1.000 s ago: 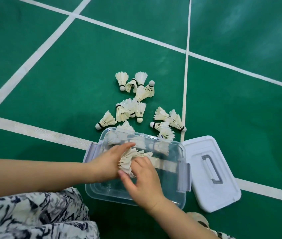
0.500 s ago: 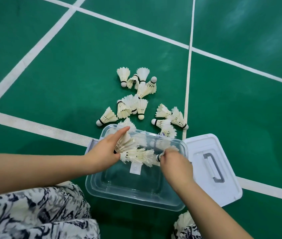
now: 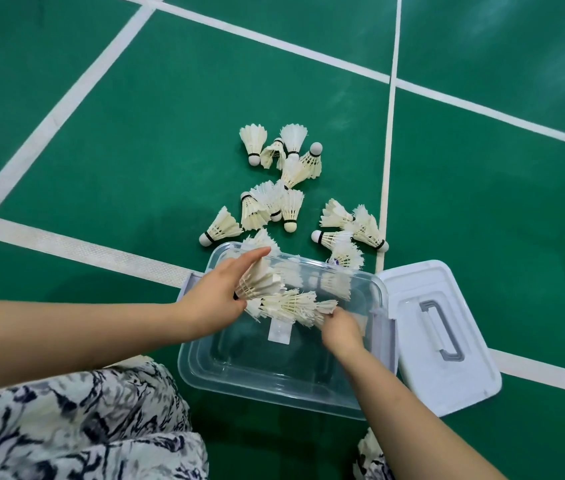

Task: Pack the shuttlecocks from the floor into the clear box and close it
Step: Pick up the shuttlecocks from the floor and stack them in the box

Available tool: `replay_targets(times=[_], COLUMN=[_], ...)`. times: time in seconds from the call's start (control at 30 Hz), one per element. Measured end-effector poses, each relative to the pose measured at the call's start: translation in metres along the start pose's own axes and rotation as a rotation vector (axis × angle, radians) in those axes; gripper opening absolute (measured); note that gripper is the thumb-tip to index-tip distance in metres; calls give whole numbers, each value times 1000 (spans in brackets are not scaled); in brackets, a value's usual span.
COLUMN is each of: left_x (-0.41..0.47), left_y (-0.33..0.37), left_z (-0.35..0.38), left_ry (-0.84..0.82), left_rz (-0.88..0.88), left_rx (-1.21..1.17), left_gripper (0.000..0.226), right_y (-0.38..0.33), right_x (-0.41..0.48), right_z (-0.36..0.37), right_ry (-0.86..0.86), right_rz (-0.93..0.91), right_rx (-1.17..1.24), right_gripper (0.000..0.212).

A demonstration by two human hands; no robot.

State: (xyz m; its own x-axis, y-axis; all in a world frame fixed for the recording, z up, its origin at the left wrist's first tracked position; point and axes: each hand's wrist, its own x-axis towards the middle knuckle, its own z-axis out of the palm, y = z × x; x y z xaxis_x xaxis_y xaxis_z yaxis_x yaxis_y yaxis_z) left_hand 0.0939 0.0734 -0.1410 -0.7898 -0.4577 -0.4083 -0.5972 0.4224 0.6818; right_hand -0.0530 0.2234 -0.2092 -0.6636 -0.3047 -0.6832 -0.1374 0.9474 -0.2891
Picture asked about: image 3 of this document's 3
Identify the person's right hand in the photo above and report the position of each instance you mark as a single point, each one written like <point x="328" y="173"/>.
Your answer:
<point x="345" y="334"/>

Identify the person's left hand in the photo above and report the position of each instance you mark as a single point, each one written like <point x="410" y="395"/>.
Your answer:
<point x="210" y="302"/>

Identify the person's right fingers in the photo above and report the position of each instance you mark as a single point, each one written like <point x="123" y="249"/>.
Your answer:
<point x="336" y="320"/>

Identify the person's left thumb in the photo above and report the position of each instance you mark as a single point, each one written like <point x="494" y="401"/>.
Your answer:
<point x="240" y="305"/>

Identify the nested feather shuttlecock stack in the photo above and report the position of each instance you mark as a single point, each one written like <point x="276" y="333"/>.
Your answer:
<point x="290" y="307"/>
<point x="261" y="279"/>

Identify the person's left forearm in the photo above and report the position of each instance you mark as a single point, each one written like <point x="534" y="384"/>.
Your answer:
<point x="72" y="339"/>

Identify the person's right forearm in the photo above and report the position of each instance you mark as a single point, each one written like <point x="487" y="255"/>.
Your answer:
<point x="412" y="424"/>

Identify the clear plastic storage box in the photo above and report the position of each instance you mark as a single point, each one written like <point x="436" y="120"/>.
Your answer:
<point x="282" y="364"/>

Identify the white plastic box lid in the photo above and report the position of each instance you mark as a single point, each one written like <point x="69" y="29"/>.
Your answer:
<point x="442" y="354"/>

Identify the pile of white shuttlecocks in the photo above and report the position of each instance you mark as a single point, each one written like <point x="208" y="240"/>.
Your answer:
<point x="282" y="194"/>

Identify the black and white patterned skirt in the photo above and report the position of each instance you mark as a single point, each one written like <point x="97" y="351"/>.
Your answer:
<point x="77" y="429"/>

